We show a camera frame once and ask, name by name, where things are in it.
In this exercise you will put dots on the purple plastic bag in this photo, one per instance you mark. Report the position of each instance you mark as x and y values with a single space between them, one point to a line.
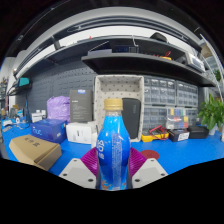
58 108

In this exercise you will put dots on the narrow grey drawer cabinet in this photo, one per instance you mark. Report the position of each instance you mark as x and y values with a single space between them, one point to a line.
193 116

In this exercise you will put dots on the yellow multimeter with leads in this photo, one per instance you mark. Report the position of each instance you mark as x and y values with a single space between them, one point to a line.
148 137

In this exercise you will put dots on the white carton box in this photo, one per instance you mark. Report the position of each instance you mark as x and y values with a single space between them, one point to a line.
79 132

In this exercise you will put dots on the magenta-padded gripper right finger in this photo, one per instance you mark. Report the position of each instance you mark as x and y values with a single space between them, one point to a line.
148 171

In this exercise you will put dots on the wide grey drawer cabinet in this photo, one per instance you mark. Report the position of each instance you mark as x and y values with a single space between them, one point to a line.
160 91

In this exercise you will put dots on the clear organizer, coloured parts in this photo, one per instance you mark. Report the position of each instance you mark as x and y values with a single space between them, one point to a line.
177 118

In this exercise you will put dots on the flat round red coaster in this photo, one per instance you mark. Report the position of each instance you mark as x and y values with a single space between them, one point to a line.
150 154

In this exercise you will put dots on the teal plastic bin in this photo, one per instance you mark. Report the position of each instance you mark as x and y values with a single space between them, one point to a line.
23 82

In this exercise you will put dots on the black rectangular case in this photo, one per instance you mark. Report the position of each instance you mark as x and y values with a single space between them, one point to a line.
132 116

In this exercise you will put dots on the blue carton box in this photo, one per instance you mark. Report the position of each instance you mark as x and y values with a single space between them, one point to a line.
48 130

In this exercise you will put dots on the black wall shelf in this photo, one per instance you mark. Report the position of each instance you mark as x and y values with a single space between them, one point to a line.
146 66

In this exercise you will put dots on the green potted plant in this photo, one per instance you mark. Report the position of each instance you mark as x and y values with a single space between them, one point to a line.
213 115

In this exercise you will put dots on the white dotted storage bin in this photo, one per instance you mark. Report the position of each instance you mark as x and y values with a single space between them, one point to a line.
116 87

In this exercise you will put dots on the dark grey carton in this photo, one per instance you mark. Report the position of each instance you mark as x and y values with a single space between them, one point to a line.
80 106

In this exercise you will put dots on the black box, white label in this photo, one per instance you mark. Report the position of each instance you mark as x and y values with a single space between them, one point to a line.
179 135

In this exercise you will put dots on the white metal rack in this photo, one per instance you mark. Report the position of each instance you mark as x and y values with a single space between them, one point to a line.
216 66

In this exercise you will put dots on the brown cardboard box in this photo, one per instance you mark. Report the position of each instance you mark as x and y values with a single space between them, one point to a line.
33 150

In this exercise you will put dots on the yellow meter with red leads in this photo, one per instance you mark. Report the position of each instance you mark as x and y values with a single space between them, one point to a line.
165 58

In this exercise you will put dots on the black flat case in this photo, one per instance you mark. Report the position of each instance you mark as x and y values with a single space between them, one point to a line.
198 132

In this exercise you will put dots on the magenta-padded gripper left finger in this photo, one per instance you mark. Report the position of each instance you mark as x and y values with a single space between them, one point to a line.
78 171

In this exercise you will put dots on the blue drink bottle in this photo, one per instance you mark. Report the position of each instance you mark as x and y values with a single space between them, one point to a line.
113 146

